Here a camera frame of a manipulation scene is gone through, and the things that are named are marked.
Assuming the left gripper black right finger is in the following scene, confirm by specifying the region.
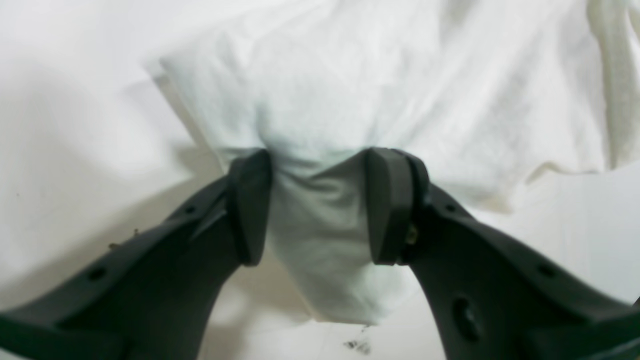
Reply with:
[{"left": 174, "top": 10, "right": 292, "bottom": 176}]
[{"left": 364, "top": 147, "right": 640, "bottom": 360}]

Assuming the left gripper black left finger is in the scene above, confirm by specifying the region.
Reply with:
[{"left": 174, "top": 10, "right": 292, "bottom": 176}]
[{"left": 0, "top": 149, "right": 272, "bottom": 360}]

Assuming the white printed T-shirt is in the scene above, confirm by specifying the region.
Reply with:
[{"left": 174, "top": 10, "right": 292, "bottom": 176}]
[{"left": 158, "top": 0, "right": 639, "bottom": 325}]

